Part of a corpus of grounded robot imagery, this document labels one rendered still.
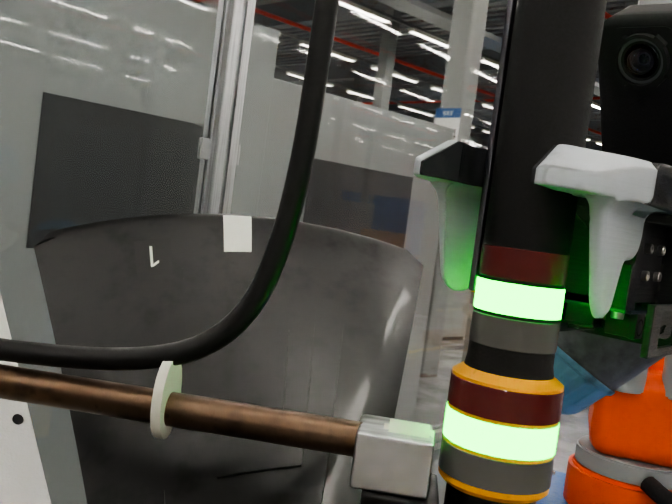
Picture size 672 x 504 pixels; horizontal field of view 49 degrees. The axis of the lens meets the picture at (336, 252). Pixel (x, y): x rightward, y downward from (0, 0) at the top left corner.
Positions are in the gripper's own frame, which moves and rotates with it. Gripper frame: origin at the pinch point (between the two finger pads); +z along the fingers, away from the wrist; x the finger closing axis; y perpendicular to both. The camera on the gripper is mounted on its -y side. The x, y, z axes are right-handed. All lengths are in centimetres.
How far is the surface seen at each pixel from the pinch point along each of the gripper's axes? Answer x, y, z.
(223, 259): 19.1, 6.3, -4.4
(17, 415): 35.4, 19.8, -1.6
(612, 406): 120, 82, -360
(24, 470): 32.9, 22.8, -1.2
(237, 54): 71, -18, -47
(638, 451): 106, 102, -366
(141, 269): 21.6, 7.4, -0.7
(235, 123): 70, -8, -47
